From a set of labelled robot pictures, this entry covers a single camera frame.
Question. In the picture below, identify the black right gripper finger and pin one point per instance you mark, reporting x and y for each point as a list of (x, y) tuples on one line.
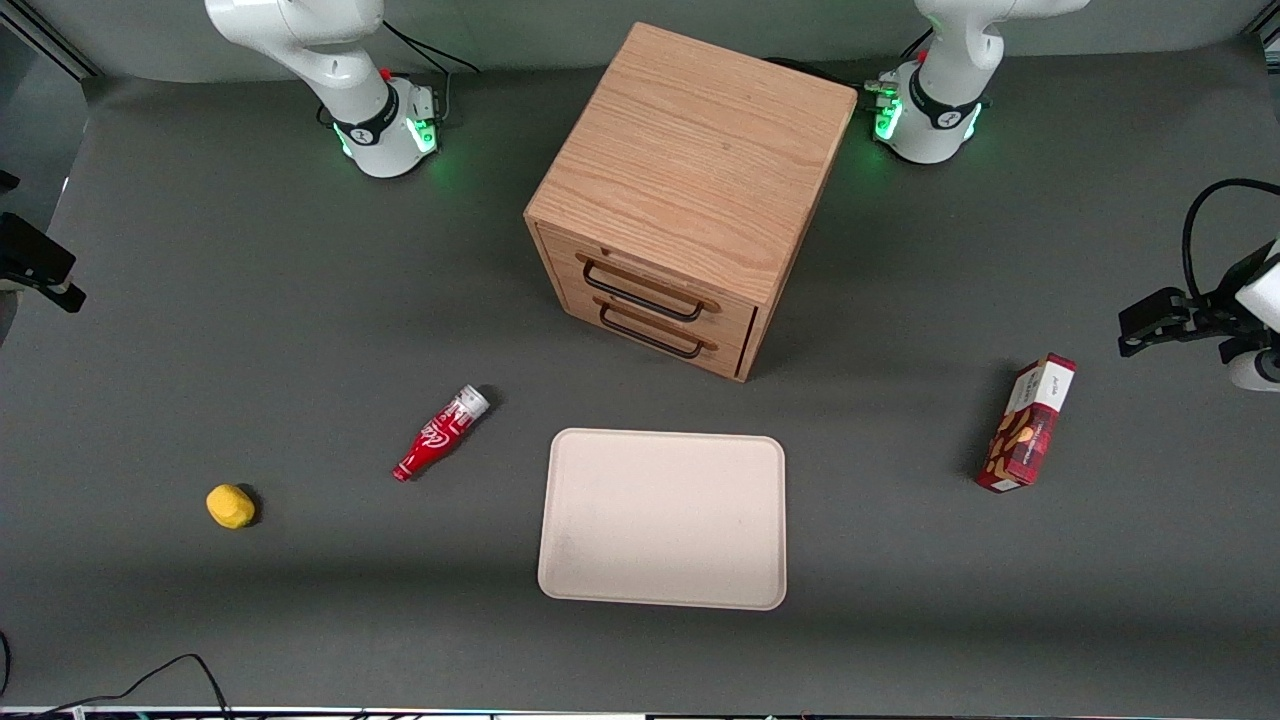
[(66, 298), (35, 250)]

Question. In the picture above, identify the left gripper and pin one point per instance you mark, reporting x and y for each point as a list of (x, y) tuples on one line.
[(1222, 303)]

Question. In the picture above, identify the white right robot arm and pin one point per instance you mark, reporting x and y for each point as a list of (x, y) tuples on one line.
[(340, 60)]

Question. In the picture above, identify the oak wooden drawer cabinet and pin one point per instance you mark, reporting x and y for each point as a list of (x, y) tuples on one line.
[(690, 150)]

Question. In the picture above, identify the red plaid cookie box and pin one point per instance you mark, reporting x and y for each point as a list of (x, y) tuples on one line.
[(1030, 425)]

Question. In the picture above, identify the yellow lemon toy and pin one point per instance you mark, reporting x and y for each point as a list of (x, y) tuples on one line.
[(230, 506)]

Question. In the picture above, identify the red plastic cola bottle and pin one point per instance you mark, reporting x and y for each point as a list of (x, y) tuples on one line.
[(435, 440)]

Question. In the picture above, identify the beige rectangular tray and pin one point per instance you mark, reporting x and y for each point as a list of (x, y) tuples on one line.
[(663, 520)]

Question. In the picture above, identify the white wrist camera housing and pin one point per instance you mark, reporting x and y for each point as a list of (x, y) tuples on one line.
[(1258, 372)]

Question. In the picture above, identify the aluminium frame profile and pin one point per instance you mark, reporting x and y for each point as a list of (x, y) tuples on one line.
[(45, 35)]

